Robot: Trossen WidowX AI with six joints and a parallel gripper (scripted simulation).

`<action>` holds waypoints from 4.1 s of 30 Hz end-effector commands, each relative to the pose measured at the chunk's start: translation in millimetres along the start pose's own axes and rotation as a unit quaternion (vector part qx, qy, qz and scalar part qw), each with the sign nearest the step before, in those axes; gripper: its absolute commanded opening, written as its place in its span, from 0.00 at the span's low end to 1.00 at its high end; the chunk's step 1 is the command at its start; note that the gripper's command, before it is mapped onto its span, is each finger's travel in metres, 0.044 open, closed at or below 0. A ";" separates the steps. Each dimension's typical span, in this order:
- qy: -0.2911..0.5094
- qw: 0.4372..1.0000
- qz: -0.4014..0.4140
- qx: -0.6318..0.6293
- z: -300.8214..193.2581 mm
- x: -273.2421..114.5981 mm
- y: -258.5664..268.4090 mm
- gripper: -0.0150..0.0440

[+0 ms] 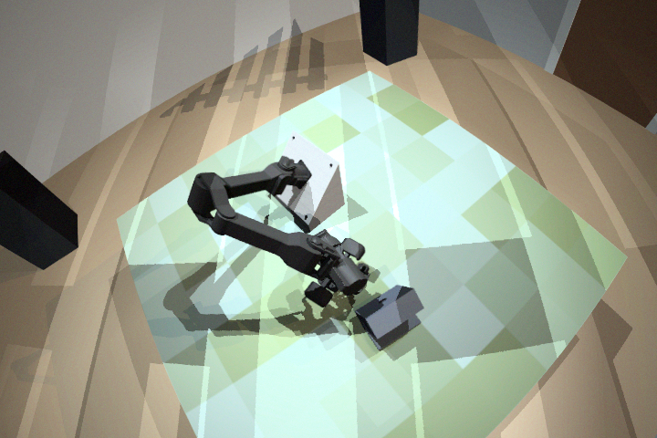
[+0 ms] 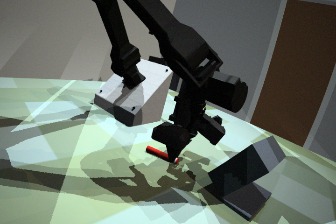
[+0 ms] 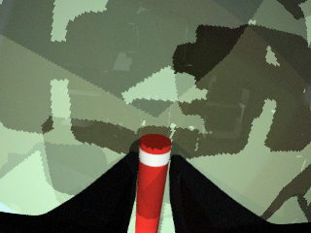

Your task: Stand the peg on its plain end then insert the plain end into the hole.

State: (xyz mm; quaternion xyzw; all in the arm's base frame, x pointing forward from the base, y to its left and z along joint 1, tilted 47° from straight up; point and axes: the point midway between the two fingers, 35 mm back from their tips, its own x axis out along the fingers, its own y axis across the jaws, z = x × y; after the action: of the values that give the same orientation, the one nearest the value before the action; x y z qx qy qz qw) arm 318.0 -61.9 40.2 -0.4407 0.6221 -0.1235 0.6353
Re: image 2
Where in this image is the red peg with white band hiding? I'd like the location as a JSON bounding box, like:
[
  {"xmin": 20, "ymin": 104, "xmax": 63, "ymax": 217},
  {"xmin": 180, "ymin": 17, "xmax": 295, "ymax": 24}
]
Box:
[{"xmin": 146, "ymin": 146, "xmax": 179, "ymax": 164}]

